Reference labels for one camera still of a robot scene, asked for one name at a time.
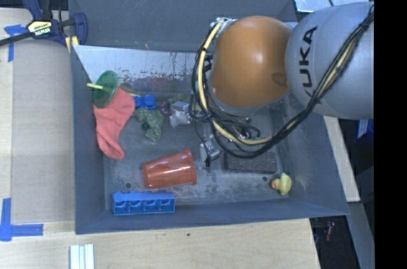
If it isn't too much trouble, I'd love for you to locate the white and grey crumpled object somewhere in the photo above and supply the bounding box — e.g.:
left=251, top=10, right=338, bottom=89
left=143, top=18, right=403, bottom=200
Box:
left=169, top=100, right=192, bottom=129

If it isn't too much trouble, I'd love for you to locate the yellow rubber duck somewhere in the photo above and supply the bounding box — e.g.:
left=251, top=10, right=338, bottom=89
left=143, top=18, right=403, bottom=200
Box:
left=270, top=172, right=293, bottom=197

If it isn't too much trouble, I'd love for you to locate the green toy figure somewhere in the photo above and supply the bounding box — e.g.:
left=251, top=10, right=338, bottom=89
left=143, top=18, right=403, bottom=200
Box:
left=135, top=107, right=165, bottom=142

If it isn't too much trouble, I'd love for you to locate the small purple toy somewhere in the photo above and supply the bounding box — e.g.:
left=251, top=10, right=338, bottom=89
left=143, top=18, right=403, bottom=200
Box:
left=158, top=100, right=173, bottom=116

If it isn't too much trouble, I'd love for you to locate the blue toy figure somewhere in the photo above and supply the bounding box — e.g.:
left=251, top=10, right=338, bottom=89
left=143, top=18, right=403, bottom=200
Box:
left=133, top=94, right=158, bottom=110

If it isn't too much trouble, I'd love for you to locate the orange-red plastic cup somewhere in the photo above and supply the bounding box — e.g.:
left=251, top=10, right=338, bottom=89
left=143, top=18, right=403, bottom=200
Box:
left=141, top=148, right=198, bottom=190

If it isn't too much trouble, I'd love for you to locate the grey metal bin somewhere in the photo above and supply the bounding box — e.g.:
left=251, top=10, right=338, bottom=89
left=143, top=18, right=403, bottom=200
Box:
left=66, top=0, right=351, bottom=235

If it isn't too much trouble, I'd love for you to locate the dark grey sponge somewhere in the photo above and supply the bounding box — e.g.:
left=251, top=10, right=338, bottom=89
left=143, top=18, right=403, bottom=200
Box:
left=223, top=151, right=279, bottom=175

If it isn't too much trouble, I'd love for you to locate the green disc with yellow stick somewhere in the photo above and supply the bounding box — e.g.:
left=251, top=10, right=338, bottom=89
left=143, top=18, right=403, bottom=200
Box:
left=86, top=70, right=120, bottom=108

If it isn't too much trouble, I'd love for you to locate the blue building block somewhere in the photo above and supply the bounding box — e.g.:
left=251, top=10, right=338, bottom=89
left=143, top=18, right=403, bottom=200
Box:
left=112, top=190, right=177, bottom=216

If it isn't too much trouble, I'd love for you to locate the red cloth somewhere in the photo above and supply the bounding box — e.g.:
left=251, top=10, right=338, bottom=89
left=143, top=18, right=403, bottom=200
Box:
left=93, top=88, right=136, bottom=161

